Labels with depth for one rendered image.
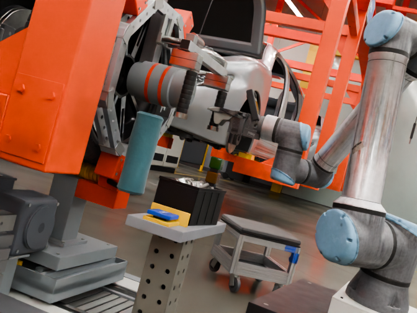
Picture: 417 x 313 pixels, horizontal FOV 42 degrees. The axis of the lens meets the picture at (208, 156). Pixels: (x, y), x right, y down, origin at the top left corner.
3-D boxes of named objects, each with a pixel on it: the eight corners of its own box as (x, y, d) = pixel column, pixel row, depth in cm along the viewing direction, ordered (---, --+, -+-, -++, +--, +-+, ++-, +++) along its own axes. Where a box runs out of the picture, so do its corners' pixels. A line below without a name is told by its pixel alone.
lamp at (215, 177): (207, 181, 188) (210, 170, 187) (218, 184, 186) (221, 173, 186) (204, 181, 184) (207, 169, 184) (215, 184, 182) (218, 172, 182)
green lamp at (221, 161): (211, 167, 187) (214, 156, 187) (222, 171, 186) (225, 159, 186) (208, 167, 184) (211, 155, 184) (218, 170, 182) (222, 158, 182)
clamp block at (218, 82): (206, 87, 202) (210, 73, 202) (229, 92, 200) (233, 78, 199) (202, 84, 198) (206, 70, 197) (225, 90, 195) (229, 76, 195)
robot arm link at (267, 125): (277, 115, 187) (281, 119, 196) (263, 112, 188) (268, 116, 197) (270, 140, 187) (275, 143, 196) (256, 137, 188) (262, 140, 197)
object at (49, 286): (47, 253, 225) (53, 231, 225) (122, 282, 214) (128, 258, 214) (-42, 269, 178) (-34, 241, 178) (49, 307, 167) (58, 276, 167)
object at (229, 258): (205, 267, 317) (220, 212, 316) (261, 280, 326) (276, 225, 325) (225, 291, 275) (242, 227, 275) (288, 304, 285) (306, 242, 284)
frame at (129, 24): (146, 158, 216) (182, 26, 215) (161, 163, 214) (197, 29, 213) (74, 147, 164) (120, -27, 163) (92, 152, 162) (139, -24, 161)
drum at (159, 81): (138, 101, 197) (148, 63, 196) (191, 115, 190) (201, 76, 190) (120, 94, 183) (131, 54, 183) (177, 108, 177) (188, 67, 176)
